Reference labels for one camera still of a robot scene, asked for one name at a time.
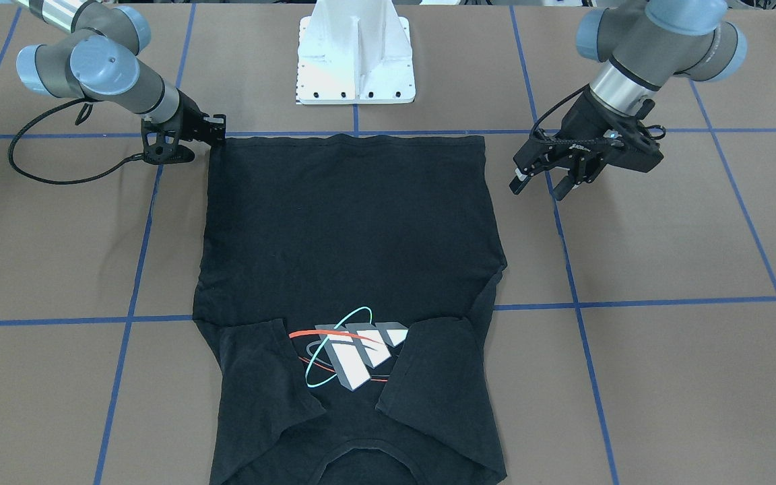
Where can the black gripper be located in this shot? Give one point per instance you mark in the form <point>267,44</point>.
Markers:
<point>582,121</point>
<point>190,112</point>

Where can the black graphic t-shirt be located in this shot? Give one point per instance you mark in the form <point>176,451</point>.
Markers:
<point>346,289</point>

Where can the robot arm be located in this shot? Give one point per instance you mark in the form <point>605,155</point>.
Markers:
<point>640,46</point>
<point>98,62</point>

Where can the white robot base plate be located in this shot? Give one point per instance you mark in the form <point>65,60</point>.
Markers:
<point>355,52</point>

